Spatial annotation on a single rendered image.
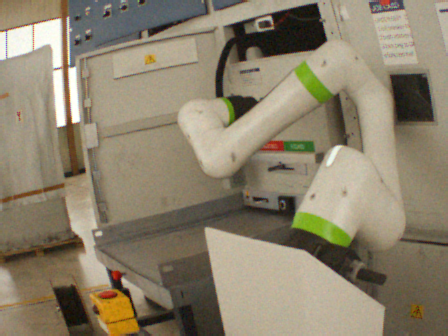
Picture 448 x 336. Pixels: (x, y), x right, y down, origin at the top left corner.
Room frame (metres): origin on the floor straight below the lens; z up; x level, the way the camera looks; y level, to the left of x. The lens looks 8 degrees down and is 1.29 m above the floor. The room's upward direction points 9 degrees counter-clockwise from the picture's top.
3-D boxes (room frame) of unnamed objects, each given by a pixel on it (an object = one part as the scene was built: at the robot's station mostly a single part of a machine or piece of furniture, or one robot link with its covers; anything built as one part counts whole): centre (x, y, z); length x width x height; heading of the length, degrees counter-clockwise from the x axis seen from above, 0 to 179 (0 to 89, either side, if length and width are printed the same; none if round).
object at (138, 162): (2.10, 0.24, 1.21); 0.63 x 0.07 x 0.74; 96
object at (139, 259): (1.64, 0.05, 0.82); 0.68 x 0.62 x 0.06; 122
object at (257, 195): (1.81, -0.21, 0.89); 0.54 x 0.05 x 0.06; 32
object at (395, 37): (1.29, -0.54, 1.43); 0.15 x 0.01 x 0.21; 32
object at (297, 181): (1.80, -0.20, 1.15); 0.48 x 0.01 x 0.48; 32
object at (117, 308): (1.04, 0.30, 0.85); 0.08 x 0.08 x 0.10; 32
